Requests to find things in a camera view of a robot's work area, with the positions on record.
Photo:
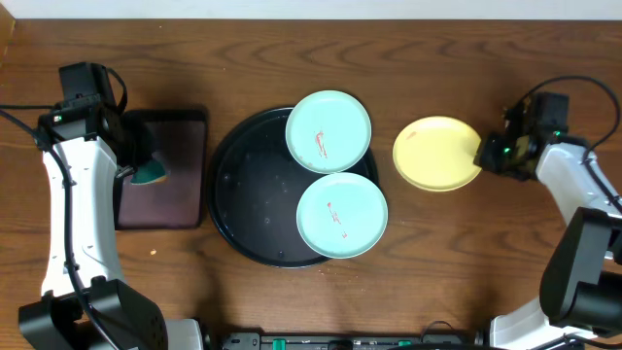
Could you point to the light green plate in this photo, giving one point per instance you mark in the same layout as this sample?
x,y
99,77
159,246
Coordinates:
x,y
342,215
328,131

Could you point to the upper light green plate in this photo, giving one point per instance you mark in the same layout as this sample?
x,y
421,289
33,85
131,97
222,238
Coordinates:
x,y
328,131

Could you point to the green sponge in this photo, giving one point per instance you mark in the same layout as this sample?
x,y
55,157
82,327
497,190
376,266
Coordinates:
x,y
150,172

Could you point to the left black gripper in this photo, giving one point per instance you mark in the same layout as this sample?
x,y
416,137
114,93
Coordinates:
x,y
139,130

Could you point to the yellow plate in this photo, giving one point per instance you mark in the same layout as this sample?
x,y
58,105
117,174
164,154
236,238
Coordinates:
x,y
436,154

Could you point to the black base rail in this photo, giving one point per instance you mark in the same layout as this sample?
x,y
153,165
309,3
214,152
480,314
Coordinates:
x,y
438,332

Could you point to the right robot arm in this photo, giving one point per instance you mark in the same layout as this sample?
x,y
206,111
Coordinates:
x,y
578,300

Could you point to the round black tray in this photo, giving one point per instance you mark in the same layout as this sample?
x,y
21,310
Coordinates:
x,y
254,188

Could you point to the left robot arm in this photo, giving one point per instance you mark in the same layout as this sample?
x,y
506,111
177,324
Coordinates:
x,y
85,302

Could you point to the rectangular dark brown tray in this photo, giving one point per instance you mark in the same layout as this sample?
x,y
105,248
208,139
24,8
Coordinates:
x,y
177,201

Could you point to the lower light green plate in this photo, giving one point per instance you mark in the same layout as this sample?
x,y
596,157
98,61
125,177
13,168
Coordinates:
x,y
342,215

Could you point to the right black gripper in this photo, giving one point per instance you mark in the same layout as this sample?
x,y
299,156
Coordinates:
x,y
485,157

